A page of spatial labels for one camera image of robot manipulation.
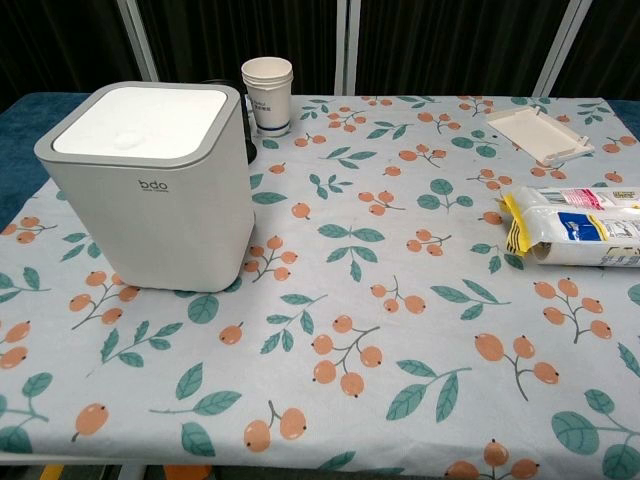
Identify white desktop trash bin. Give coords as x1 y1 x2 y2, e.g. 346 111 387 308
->
33 80 257 294

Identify white plastic container lid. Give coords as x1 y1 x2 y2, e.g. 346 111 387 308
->
52 87 229 157

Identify white plastic tray lid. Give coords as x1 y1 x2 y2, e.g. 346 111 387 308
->
486 105 596 165

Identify floral fruit print tablecloth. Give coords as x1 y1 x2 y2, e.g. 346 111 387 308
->
0 93 640 480

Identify black cup holder base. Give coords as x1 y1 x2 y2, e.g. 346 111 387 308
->
197 77 295 168

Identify stack of white paper cups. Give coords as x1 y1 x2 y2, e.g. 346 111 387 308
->
240 56 294 137

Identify yellow and white snack bag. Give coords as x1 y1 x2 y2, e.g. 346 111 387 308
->
505 208 640 268

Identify blue table cover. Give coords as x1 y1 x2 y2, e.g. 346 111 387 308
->
0 91 64 235

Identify white partition frame post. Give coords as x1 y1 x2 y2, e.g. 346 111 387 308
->
333 0 362 96
534 0 593 97
121 0 164 83

